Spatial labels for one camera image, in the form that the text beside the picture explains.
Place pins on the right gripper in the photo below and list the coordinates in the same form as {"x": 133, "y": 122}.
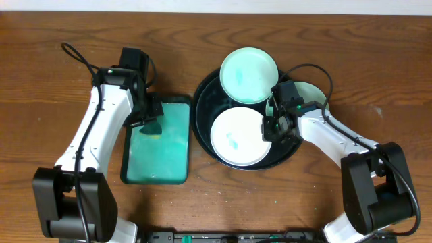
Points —
{"x": 267, "y": 133}

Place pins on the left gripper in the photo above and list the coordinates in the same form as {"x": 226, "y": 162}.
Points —
{"x": 150, "y": 113}

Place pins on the dark green scrub sponge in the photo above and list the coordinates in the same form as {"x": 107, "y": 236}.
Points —
{"x": 152, "y": 129}

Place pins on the mint green plate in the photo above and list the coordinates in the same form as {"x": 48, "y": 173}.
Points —
{"x": 248, "y": 74}
{"x": 307, "y": 91}

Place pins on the white plate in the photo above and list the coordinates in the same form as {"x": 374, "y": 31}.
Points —
{"x": 236, "y": 137}

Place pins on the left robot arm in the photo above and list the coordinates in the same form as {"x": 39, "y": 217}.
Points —
{"x": 73, "y": 199}

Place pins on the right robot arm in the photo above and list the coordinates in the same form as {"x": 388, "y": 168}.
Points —
{"x": 377, "y": 189}

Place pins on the rectangular green soapy tray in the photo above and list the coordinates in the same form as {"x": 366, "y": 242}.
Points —
{"x": 161, "y": 159}

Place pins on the round black tray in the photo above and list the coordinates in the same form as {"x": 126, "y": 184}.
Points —
{"x": 210, "y": 100}

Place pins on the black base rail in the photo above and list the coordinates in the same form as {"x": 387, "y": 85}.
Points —
{"x": 208, "y": 237}

